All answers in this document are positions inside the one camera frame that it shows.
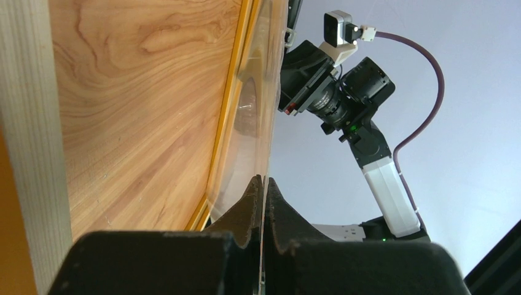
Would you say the black ribbed frame backing board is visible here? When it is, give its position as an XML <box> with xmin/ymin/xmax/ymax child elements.
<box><xmin>284</xmin><ymin>0</ymin><xmax>302</xmax><ymax>49</ymax></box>

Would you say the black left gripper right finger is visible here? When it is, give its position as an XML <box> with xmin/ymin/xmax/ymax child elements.
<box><xmin>264</xmin><ymin>179</ymin><xmax>469</xmax><ymax>294</ymax></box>

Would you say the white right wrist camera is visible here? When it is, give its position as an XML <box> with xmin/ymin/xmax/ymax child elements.
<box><xmin>319</xmin><ymin>10</ymin><xmax>361</xmax><ymax>68</ymax></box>

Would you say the clear acrylic sheet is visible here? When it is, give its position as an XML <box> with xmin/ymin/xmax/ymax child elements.
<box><xmin>205</xmin><ymin>0</ymin><xmax>290</xmax><ymax>222</ymax></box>

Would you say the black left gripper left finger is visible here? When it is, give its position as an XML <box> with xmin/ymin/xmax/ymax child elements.
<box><xmin>49</xmin><ymin>175</ymin><xmax>264</xmax><ymax>294</ymax></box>

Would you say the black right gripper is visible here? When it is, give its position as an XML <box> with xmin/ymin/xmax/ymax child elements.
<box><xmin>278</xmin><ymin>40</ymin><xmax>347</xmax><ymax>116</ymax></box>

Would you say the light wooden picture frame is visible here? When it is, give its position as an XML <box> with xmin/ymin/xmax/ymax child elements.
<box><xmin>1</xmin><ymin>1</ymin><xmax>247</xmax><ymax>294</ymax></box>

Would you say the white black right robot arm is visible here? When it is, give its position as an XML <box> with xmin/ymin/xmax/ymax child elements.
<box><xmin>278</xmin><ymin>41</ymin><xmax>429</xmax><ymax>242</ymax></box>

